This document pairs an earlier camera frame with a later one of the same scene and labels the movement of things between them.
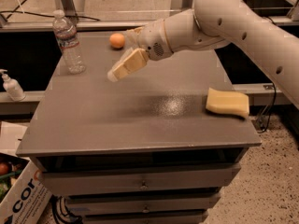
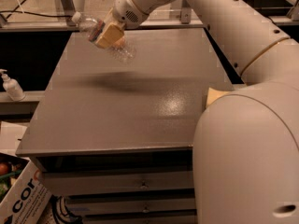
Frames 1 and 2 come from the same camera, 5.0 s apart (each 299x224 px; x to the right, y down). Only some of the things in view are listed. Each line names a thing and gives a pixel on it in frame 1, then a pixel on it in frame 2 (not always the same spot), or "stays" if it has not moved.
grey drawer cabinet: x=143 y=148 stays
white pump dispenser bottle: x=12 y=87 stays
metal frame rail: x=48 y=25 stays
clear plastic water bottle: x=69 y=44 to x=91 y=27
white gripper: x=153 y=40 to x=126 y=10
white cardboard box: x=30 y=202 stays
